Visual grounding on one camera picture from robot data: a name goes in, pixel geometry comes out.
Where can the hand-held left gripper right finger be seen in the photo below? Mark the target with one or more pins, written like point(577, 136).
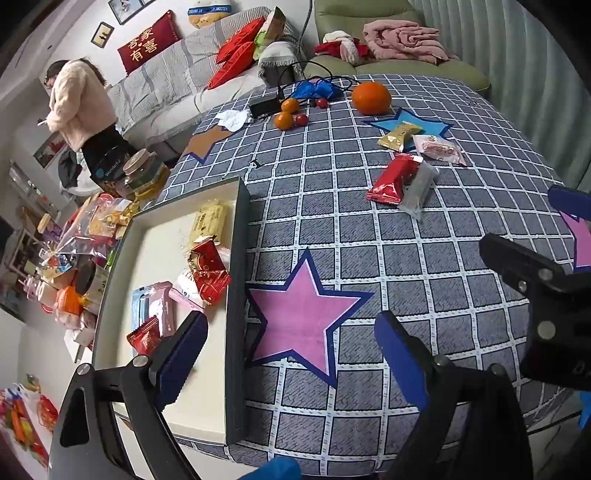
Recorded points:
point(399, 364)

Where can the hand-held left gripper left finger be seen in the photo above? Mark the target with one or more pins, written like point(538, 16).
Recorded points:
point(178, 364)

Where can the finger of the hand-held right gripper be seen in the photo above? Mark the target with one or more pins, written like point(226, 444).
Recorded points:
point(572, 202)
point(517, 263)

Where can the grey box white inside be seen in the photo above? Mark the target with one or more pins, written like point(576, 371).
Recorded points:
point(238, 323)

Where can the clear snack bar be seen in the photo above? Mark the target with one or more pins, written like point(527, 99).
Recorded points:
point(420, 189)

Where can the yellow silver print snack packet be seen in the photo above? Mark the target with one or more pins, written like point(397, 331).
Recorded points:
point(397, 136)

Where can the clear bag of snacks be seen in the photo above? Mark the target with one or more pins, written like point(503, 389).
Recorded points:
point(92, 230)

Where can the person's right hand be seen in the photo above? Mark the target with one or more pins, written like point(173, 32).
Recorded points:
point(586, 410)

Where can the person's left hand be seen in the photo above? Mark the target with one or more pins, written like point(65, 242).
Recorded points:
point(272, 470)

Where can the light blue snack packet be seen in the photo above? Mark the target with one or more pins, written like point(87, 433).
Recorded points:
point(140, 309)

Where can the red gold print snack packet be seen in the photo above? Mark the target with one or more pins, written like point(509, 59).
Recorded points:
point(207, 272)

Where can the white tub black lid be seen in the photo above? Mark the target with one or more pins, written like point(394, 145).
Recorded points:
point(90, 281)

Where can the orange container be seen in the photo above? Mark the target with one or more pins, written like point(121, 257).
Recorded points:
point(71, 302)

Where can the pale green curtain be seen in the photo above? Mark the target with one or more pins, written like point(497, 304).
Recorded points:
point(531, 69)

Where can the pale yellow snack packet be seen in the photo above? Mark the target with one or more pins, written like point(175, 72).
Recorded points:
point(210, 221)

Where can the pile of red packets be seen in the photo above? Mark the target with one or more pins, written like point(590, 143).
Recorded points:
point(23, 424)

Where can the clear jar beige lid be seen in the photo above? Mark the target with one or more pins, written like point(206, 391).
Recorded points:
point(145, 175)

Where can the black snack bag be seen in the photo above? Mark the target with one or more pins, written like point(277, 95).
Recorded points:
point(108, 168)

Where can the large orange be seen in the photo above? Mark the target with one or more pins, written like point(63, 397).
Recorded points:
point(371, 98)

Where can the dark cloth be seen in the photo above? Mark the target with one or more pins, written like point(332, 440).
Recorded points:
point(71, 168)

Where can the pink blanket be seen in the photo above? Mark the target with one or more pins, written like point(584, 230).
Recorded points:
point(406, 41)

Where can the white tissue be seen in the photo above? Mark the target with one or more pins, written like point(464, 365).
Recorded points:
point(233, 120)

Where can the cherry tomato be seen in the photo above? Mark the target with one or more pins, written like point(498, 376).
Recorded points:
point(322, 103)
point(301, 119)

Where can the small orange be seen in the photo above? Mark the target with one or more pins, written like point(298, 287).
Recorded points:
point(283, 121)
point(290, 105)

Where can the blue plastic bag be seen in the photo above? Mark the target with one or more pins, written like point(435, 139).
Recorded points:
point(314, 89)

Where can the black box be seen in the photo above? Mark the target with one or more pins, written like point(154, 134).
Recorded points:
point(265, 108)

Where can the red white plush toy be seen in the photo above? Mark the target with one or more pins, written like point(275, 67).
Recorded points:
point(341, 46)

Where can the green armchair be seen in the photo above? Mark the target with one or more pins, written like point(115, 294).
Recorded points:
point(351, 14)

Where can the red pillow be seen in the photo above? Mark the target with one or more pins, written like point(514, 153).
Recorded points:
point(231, 69)
point(240, 39)

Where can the grey striped sofa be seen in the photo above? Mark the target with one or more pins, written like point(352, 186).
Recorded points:
point(175, 60)

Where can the grey fringed throw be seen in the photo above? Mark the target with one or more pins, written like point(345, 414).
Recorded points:
point(279, 55)

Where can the red cushion gold letters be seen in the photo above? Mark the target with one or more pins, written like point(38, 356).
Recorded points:
point(150, 41)

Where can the green yellow printed cushion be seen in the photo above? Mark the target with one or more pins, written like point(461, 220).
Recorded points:
point(270, 30)

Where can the yellow white plush toy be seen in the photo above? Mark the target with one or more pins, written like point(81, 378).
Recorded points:
point(212, 14)

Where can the red wall picture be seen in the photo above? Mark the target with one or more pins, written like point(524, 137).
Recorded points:
point(50, 150)

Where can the small picture frame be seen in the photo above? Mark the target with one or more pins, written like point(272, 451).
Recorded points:
point(102, 33)

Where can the large picture frame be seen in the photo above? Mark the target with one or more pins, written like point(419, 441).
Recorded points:
point(127, 10)

